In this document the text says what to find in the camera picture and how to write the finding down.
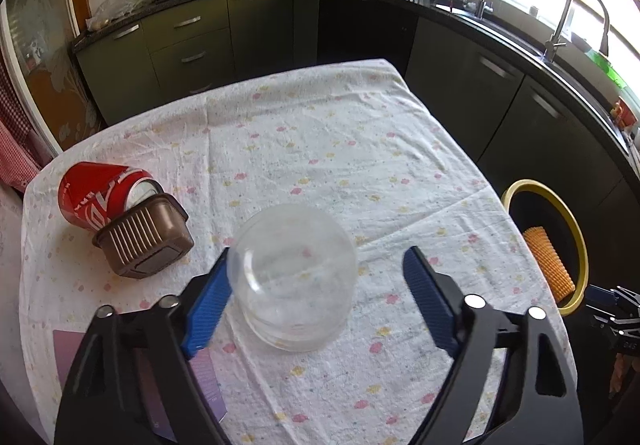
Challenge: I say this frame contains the glass sliding door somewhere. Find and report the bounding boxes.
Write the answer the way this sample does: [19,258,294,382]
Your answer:
[0,0,108,156]

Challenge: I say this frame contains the white floral tablecloth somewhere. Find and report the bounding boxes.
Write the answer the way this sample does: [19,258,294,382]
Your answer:
[19,58,571,445]

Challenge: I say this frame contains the green lower cabinets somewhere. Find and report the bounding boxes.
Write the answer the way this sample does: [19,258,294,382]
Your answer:
[74,0,640,236]

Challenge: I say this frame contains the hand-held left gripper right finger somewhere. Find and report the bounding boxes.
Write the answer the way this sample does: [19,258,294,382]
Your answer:
[402,246,585,445]

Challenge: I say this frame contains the orange ribbed plastic cup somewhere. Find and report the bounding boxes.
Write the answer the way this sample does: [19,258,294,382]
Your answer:
[522,226,577,304]

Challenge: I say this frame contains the clear plastic cup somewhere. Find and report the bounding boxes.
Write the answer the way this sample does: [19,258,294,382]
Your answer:
[227,204,359,352]

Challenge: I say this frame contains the dark red checked apron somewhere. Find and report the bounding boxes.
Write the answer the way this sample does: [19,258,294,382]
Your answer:
[0,57,38,146]

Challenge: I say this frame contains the red soda can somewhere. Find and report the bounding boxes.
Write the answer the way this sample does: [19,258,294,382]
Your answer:
[58,161,165,232]

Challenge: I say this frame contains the person's right hand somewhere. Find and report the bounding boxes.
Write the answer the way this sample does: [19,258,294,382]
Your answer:
[609,354,628,398]

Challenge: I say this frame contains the brown ribbed plastic container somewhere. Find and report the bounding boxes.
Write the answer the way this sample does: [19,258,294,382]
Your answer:
[92,193,196,280]

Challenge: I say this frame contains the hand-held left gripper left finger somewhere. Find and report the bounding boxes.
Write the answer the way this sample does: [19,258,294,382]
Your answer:
[54,252,233,445]

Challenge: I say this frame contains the dark bin with yellow rim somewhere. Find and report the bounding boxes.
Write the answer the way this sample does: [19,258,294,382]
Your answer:
[500,179,588,317]

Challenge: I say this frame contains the clear plastic bags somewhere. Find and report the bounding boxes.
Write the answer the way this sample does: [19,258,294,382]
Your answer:
[85,0,156,32]

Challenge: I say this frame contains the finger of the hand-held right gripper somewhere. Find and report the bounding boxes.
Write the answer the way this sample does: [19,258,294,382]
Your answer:
[585,284,640,312]

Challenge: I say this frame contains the purple cardboard box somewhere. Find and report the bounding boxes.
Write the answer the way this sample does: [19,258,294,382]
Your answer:
[53,329,228,443]

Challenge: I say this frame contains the tall steel faucet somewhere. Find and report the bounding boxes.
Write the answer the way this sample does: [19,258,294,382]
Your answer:
[542,0,612,63]

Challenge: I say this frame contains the green plastic tray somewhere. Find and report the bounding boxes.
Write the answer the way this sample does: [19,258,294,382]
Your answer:
[586,49,630,88]

